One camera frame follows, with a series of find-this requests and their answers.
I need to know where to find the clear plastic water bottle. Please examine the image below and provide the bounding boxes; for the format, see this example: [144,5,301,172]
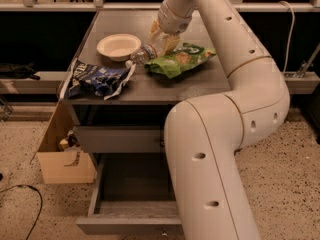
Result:
[125,37,165,68]

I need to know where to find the grey wooden drawer cabinet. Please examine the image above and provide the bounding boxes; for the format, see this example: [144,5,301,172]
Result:
[60,10,230,165]

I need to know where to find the black floor cable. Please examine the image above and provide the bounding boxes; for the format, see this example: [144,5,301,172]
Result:
[0,183,44,240]

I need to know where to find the green snack bag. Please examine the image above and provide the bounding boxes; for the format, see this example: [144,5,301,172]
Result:
[144,43,216,79]

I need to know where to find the white hanging cable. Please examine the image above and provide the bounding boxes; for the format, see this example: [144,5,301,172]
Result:
[279,0,297,74]

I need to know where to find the cardboard box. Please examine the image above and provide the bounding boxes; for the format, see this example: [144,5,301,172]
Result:
[36,102,96,184]

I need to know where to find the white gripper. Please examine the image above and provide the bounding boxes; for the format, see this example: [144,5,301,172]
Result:
[148,1,192,54]

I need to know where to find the closed upper grey drawer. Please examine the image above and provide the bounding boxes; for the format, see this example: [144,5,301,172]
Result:
[74,126,164,153]

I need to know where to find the black object on ledge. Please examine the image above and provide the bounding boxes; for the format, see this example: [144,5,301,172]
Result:
[0,63,40,80]

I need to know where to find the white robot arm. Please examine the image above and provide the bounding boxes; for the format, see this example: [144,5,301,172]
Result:
[158,0,290,240]

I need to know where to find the blue chip bag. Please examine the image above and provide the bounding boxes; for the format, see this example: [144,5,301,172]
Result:
[60,58,136,100]

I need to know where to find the white paper bowl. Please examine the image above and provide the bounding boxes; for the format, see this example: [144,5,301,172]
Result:
[97,34,141,62]

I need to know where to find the metal railing frame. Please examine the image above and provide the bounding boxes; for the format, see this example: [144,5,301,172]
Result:
[0,0,320,13]

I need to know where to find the open bottom grey drawer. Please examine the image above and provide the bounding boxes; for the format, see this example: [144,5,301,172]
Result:
[77,153,182,235]

